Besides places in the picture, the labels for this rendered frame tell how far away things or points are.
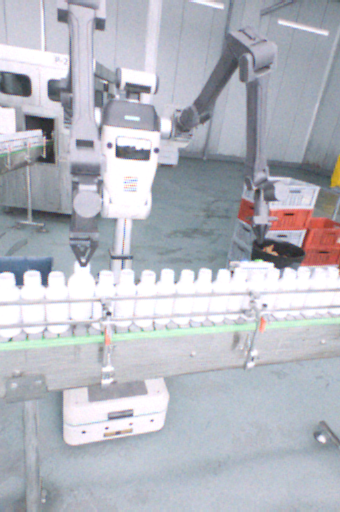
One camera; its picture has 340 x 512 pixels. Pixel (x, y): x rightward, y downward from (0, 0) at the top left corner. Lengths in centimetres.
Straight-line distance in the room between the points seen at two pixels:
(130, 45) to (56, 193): 910
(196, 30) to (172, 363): 1318
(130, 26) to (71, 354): 1260
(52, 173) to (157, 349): 383
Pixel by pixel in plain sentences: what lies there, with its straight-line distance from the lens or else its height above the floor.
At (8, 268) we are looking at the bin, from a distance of 151.
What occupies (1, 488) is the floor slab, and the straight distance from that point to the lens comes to 188.
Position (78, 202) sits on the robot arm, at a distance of 70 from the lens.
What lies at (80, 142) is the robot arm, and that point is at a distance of 78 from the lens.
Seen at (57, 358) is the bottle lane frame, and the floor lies 94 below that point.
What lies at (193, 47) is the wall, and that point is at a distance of 1369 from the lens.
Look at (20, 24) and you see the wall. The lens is 1294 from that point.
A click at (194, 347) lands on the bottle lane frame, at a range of 104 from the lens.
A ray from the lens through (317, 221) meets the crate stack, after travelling 431.
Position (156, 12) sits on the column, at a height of 347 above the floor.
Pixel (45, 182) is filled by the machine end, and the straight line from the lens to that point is 467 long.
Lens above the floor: 158
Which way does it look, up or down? 24 degrees down
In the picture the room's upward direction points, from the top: 8 degrees clockwise
